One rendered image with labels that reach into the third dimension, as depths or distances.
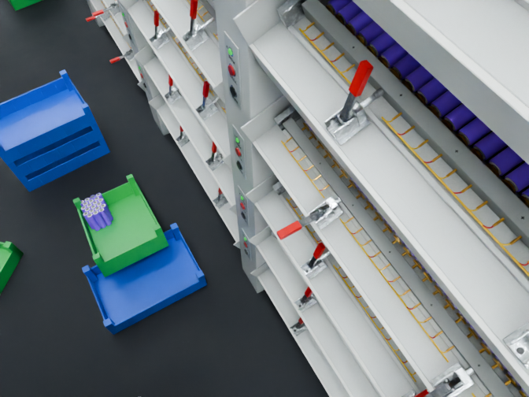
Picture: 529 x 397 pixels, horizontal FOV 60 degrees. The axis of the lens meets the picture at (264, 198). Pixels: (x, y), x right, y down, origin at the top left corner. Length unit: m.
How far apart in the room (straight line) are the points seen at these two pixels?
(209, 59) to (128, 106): 1.02
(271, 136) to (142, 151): 1.02
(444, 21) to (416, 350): 0.42
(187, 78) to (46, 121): 0.69
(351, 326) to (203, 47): 0.57
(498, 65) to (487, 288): 0.21
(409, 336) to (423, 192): 0.22
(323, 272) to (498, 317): 0.44
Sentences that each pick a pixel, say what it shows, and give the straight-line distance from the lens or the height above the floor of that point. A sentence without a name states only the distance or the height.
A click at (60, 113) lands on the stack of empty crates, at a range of 1.70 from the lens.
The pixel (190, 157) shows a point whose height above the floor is 0.15.
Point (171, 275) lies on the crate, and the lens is 1.45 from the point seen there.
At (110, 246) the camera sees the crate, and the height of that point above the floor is 0.06.
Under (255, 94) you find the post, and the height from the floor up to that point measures 0.84.
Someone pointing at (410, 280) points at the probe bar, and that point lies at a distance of 0.62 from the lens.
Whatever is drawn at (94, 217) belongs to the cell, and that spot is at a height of 0.08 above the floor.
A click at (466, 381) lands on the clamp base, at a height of 0.77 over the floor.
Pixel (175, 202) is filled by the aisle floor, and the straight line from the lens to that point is 1.57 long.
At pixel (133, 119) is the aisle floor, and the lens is 1.83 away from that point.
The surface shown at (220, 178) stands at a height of 0.34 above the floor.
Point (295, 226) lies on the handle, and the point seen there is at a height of 0.76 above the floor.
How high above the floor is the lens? 1.33
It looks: 59 degrees down
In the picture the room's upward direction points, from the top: straight up
